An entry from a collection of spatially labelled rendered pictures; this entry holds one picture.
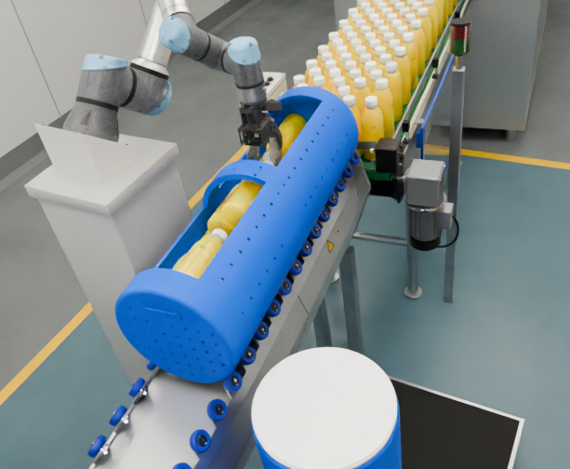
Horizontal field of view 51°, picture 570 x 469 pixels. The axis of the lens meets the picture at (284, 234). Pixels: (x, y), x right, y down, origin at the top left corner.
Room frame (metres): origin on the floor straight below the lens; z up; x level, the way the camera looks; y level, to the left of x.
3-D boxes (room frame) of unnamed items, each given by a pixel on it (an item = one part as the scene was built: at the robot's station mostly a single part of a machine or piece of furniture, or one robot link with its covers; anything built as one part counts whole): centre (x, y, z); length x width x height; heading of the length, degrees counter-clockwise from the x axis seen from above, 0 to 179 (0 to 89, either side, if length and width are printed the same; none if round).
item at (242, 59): (1.44, 0.02, 1.41); 0.09 x 0.08 x 0.11; 38
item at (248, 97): (1.44, 0.01, 1.33); 0.08 x 0.08 x 0.05
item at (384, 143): (1.60, -0.37, 0.95); 0.10 x 0.07 x 0.10; 61
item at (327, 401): (0.68, -0.01, 1.03); 0.28 x 0.28 x 0.01
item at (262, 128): (1.43, 0.02, 1.25); 0.09 x 0.08 x 0.12; 151
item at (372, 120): (1.70, -0.35, 1.00); 0.07 x 0.07 x 0.19
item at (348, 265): (1.57, -0.20, 0.31); 0.06 x 0.06 x 0.63; 61
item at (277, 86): (1.98, -0.02, 1.05); 0.20 x 0.10 x 0.10; 151
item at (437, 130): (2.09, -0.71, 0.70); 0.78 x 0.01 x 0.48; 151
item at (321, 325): (1.64, -0.08, 0.31); 0.06 x 0.06 x 0.63; 61
